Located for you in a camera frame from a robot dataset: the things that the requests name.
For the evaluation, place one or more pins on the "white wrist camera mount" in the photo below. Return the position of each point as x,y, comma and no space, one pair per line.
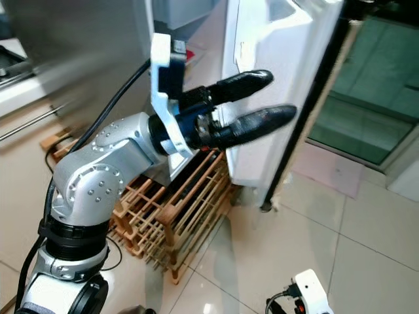
313,291
160,72

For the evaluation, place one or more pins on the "beige kitchen cabinet white countertop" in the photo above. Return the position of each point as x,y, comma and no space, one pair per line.
19,196

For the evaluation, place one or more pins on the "red food pack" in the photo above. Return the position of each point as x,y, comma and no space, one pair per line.
193,55

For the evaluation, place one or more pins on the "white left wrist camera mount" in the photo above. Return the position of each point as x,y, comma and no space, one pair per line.
160,72

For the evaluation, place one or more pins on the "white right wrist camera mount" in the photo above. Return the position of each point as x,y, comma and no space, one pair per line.
313,291

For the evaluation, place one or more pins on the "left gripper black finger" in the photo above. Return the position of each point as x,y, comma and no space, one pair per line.
242,85
262,123

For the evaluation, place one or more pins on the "stainless steel fridge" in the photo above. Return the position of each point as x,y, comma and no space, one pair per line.
78,59

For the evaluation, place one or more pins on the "white fridge door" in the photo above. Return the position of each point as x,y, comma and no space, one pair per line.
294,39

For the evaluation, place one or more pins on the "green glass door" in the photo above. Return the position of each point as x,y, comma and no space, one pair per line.
373,91

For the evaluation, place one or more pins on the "black gas stove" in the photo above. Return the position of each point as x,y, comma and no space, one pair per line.
10,65

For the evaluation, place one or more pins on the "wooden wine rack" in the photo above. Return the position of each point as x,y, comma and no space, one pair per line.
170,216

